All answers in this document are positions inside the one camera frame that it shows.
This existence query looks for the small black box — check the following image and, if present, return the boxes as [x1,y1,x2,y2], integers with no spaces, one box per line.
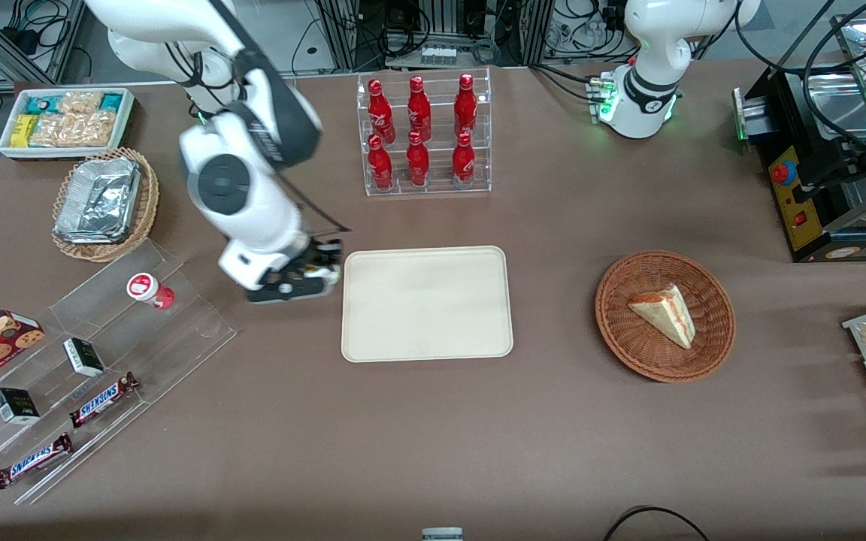
[63,337,105,378]
[0,387,41,425]

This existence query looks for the round brown wicker basket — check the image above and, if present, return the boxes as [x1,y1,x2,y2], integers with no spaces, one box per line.
[595,250,737,383]

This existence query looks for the triangular sandwich slice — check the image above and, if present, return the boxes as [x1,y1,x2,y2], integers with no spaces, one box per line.
[627,283,697,350]

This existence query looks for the black cable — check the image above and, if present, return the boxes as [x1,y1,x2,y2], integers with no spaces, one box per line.
[602,506,710,541]

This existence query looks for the Snickers chocolate bar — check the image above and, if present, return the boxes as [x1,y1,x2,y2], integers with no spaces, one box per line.
[0,433,74,490]
[69,372,140,429]

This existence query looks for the cream plastic tray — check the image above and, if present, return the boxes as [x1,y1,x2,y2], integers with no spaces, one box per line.
[341,246,514,363]

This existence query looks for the rice cracker packet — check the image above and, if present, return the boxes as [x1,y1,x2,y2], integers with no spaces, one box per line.
[57,92,103,115]
[29,111,117,148]

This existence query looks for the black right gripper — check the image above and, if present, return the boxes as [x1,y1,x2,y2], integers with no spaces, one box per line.
[277,237,345,286]

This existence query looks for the red gum bottle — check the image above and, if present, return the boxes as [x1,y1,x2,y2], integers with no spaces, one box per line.
[127,272,176,310]

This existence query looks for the clear acrylic tiered stand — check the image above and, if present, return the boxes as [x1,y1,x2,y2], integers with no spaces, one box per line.
[0,239,237,506]

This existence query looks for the white snack tray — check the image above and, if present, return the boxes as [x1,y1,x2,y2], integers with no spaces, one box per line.
[0,87,135,161]

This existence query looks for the silver foil pack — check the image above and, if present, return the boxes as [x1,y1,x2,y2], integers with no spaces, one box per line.
[53,156,142,245]

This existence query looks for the yellow snack packet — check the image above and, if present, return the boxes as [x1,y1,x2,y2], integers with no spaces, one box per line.
[11,114,39,149]

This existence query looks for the clear acrylic bottle rack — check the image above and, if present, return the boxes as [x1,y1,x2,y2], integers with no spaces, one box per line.
[356,66,492,198]

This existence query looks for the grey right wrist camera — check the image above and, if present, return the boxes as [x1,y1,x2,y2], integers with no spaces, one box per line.
[245,274,340,304]

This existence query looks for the wicker basket with foil packs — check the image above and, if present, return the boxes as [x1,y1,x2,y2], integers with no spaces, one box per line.
[51,147,160,263]

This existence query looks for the black machine with red buttons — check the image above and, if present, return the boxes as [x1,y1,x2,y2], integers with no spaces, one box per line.
[732,15,866,264]

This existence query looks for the red cola bottle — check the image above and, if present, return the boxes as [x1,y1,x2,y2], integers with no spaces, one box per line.
[368,78,396,144]
[407,75,432,141]
[407,131,431,187]
[454,73,478,138]
[452,131,476,189]
[368,134,395,191]

